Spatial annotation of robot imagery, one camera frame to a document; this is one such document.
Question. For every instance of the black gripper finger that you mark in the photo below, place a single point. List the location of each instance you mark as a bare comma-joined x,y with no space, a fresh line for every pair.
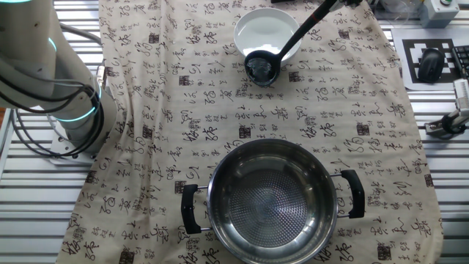
348,3

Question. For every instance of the black ladle with red trim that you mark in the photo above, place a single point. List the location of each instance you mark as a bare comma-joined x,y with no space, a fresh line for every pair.
262,69

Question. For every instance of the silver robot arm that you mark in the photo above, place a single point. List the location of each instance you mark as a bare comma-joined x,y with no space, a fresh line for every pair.
33,55

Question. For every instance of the white bowl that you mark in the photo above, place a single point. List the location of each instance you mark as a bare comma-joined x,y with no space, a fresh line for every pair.
264,29

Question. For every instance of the clear plastic container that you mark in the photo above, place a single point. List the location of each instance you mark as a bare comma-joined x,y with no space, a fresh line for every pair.
395,9

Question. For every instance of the black white checkerboard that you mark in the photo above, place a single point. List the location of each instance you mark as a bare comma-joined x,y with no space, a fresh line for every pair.
410,58

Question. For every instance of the grey box with green button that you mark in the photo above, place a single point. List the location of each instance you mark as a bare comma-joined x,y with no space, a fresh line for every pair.
438,14

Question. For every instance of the black computer mouse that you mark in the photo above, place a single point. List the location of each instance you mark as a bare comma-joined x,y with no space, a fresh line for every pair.
431,65

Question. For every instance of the black keyboard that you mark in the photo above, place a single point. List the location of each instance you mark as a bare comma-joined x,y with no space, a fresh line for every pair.
462,58

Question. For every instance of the calligraphy print tablecloth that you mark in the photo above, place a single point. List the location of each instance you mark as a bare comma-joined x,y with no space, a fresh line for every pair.
220,117

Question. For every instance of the grey depth camera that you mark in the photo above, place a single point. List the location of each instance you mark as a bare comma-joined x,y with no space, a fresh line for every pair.
462,95

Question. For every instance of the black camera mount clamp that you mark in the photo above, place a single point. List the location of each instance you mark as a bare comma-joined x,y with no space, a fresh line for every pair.
450,124

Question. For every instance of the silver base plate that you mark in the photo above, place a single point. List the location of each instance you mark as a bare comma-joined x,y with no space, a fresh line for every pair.
62,152

